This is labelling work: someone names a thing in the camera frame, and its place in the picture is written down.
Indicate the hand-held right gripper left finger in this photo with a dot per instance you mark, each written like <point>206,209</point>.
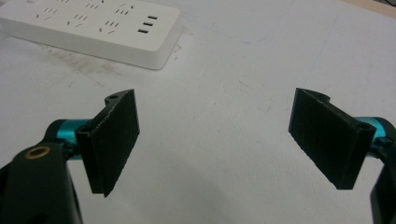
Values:
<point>109,143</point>

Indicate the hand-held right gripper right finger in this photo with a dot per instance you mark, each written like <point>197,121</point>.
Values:
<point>327,137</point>

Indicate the white power strip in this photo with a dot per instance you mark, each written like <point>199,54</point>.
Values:
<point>90,26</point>

